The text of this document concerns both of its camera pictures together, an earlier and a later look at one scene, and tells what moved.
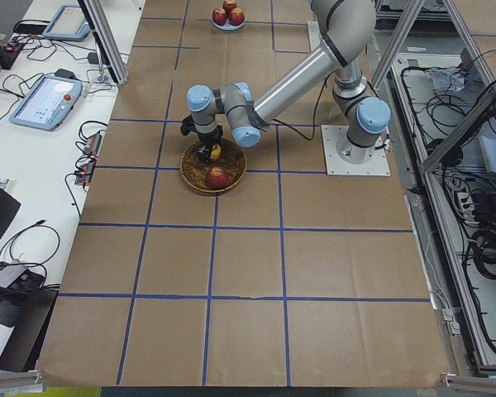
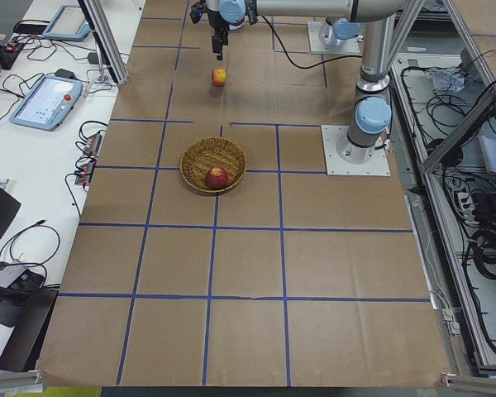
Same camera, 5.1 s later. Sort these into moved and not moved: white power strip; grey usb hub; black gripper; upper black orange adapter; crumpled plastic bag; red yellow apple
Moved: red yellow apple; black gripper
Not moved: upper black orange adapter; white power strip; grey usb hub; crumpled plastic bag
